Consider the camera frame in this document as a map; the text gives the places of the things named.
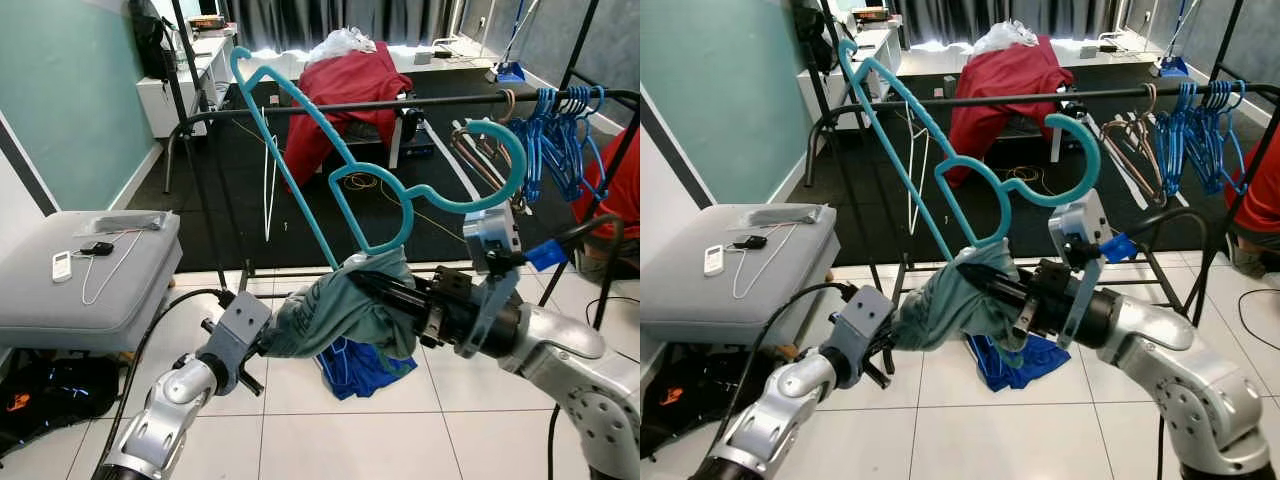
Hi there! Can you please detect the teal plastic hanger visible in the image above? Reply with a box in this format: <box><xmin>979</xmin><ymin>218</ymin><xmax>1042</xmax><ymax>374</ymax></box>
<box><xmin>838</xmin><ymin>38</ymin><xmax>1102</xmax><ymax>266</ymax></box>
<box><xmin>229</xmin><ymin>46</ymin><xmax>529</xmax><ymax>273</ymax></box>

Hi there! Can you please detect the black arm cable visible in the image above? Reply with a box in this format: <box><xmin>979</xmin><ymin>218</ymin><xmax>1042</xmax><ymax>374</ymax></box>
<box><xmin>523</xmin><ymin>213</ymin><xmax>629</xmax><ymax>480</ymax></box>
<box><xmin>95</xmin><ymin>288</ymin><xmax>233</xmax><ymax>476</ymax></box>
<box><xmin>712</xmin><ymin>282</ymin><xmax>856</xmax><ymax>456</ymax></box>
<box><xmin>1098</xmin><ymin>205</ymin><xmax>1219</xmax><ymax>480</ymax></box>

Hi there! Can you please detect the black bag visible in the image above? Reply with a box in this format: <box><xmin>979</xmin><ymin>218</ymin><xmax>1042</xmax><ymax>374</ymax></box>
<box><xmin>0</xmin><ymin>352</ymin><xmax>121</xmax><ymax>456</ymax></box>
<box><xmin>640</xmin><ymin>345</ymin><xmax>741</xmax><ymax>451</ymax></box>

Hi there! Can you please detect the blue plastic hanger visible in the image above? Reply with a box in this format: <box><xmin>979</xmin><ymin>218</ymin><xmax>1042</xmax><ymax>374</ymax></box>
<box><xmin>552</xmin><ymin>85</ymin><xmax>607</xmax><ymax>201</ymax></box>
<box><xmin>512</xmin><ymin>87</ymin><xmax>561</xmax><ymax>204</ymax></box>
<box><xmin>1195</xmin><ymin>80</ymin><xmax>1246</xmax><ymax>193</ymax></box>
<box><xmin>1155</xmin><ymin>82</ymin><xmax>1201</xmax><ymax>196</ymax></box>

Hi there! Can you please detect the white plastic bag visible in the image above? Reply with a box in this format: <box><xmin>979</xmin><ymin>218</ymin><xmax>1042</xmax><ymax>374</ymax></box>
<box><xmin>972</xmin><ymin>20</ymin><xmax>1041</xmax><ymax>56</ymax></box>
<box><xmin>305</xmin><ymin>27</ymin><xmax>378</xmax><ymax>66</ymax></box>

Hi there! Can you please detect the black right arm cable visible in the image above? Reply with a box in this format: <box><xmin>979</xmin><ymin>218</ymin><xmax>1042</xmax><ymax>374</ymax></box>
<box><xmin>523</xmin><ymin>213</ymin><xmax>629</xmax><ymax>480</ymax></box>
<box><xmin>1098</xmin><ymin>205</ymin><xmax>1219</xmax><ymax>480</ymax></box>

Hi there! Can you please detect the black metal clothes rack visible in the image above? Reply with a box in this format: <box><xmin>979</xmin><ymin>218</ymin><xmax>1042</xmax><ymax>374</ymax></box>
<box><xmin>163</xmin><ymin>0</ymin><xmax>640</xmax><ymax>291</ymax></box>
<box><xmin>803</xmin><ymin>0</ymin><xmax>1280</xmax><ymax>301</ymax></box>

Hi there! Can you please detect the flat grey pouch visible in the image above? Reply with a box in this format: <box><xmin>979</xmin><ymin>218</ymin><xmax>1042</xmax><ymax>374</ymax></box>
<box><xmin>75</xmin><ymin>210</ymin><xmax>171</xmax><ymax>236</ymax></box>
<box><xmin>725</xmin><ymin>203</ymin><xmax>833</xmax><ymax>231</ymax></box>

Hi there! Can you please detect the long white desk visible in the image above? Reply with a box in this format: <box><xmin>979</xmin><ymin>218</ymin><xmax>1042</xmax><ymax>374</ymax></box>
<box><xmin>240</xmin><ymin>40</ymin><xmax>521</xmax><ymax>83</ymax></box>
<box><xmin>900</xmin><ymin>38</ymin><xmax>1166</xmax><ymax>76</ymax></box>

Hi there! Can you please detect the grey ottoman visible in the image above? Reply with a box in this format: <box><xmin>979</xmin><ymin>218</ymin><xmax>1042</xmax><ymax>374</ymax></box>
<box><xmin>640</xmin><ymin>203</ymin><xmax>841</xmax><ymax>348</ymax></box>
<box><xmin>0</xmin><ymin>208</ymin><xmax>183</xmax><ymax>353</ymax></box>

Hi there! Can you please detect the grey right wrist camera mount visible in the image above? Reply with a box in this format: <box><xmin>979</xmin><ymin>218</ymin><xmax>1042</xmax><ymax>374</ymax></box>
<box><xmin>1048</xmin><ymin>190</ymin><xmax>1113</xmax><ymax>346</ymax></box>
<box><xmin>462</xmin><ymin>207</ymin><xmax>524</xmax><ymax>358</ymax></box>

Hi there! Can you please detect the dark curtain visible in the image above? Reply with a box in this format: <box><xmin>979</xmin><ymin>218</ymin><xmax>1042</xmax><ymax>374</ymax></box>
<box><xmin>220</xmin><ymin>0</ymin><xmax>491</xmax><ymax>51</ymax></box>
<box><xmin>890</xmin><ymin>0</ymin><xmax>1131</xmax><ymax>46</ymax></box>

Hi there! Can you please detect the black backpack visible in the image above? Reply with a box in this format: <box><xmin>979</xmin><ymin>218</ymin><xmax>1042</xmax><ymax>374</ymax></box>
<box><xmin>128</xmin><ymin>0</ymin><xmax>178</xmax><ymax>81</ymax></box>
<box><xmin>793</xmin><ymin>5</ymin><xmax>836</xmax><ymax>73</ymax></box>

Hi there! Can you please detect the blue dustpan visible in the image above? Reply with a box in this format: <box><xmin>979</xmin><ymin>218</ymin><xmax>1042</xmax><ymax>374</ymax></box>
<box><xmin>495</xmin><ymin>0</ymin><xmax>541</xmax><ymax>84</ymax></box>
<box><xmin>1158</xmin><ymin>0</ymin><xmax>1201</xmax><ymax>78</ymax></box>

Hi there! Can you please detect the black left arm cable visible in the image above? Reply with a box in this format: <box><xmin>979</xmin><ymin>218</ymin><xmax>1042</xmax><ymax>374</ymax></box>
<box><xmin>95</xmin><ymin>288</ymin><xmax>233</xmax><ymax>476</ymax></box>
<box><xmin>712</xmin><ymin>282</ymin><xmax>856</xmax><ymax>456</ymax></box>

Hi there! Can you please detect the blue printed garment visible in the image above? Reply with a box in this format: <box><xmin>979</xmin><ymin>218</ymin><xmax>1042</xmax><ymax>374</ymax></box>
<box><xmin>316</xmin><ymin>335</ymin><xmax>418</xmax><ymax>401</ymax></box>
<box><xmin>968</xmin><ymin>333</ymin><xmax>1071</xmax><ymax>393</ymax></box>

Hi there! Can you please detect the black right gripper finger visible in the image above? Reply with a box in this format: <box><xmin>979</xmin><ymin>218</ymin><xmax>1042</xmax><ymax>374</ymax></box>
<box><xmin>372</xmin><ymin>290</ymin><xmax>433</xmax><ymax>319</ymax></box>
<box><xmin>985</xmin><ymin>288</ymin><xmax>1039</xmax><ymax>313</ymax></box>
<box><xmin>350</xmin><ymin>268</ymin><xmax>439</xmax><ymax>301</ymax></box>
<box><xmin>960</xmin><ymin>262</ymin><xmax>1043</xmax><ymax>297</ymax></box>

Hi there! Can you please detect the white wire hanger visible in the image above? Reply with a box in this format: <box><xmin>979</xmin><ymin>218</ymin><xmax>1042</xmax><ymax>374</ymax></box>
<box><xmin>908</xmin><ymin>100</ymin><xmax>933</xmax><ymax>236</ymax></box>
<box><xmin>262</xmin><ymin>105</ymin><xmax>283</xmax><ymax>243</ymax></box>

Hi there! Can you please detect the brown wooden hanger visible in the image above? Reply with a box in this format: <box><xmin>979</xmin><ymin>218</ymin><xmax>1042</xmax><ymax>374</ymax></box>
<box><xmin>1100</xmin><ymin>82</ymin><xmax>1166</xmax><ymax>206</ymax></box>
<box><xmin>450</xmin><ymin>88</ymin><xmax>519</xmax><ymax>206</ymax></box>

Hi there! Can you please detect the grey-green shirt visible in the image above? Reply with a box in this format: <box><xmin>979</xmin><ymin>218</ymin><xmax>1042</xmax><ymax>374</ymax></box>
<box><xmin>262</xmin><ymin>247</ymin><xmax>421</xmax><ymax>363</ymax></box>
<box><xmin>893</xmin><ymin>262</ymin><xmax>1033</xmax><ymax>356</ymax></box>

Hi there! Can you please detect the white shelf unit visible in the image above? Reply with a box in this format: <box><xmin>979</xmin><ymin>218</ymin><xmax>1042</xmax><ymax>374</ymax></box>
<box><xmin>797</xmin><ymin>20</ymin><xmax>901</xmax><ymax>131</ymax></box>
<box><xmin>137</xmin><ymin>25</ymin><xmax>238</xmax><ymax>139</ymax></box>

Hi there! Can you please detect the red garment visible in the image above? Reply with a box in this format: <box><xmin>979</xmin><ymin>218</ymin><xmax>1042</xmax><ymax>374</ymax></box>
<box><xmin>284</xmin><ymin>42</ymin><xmax>414</xmax><ymax>186</ymax></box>
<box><xmin>948</xmin><ymin>35</ymin><xmax>1076</xmax><ymax>186</ymax></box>

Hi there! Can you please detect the thin white cord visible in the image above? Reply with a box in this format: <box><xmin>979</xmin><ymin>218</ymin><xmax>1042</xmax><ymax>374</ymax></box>
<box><xmin>732</xmin><ymin>222</ymin><xmax>801</xmax><ymax>301</ymax></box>
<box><xmin>80</xmin><ymin>228</ymin><xmax>148</xmax><ymax>307</ymax></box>

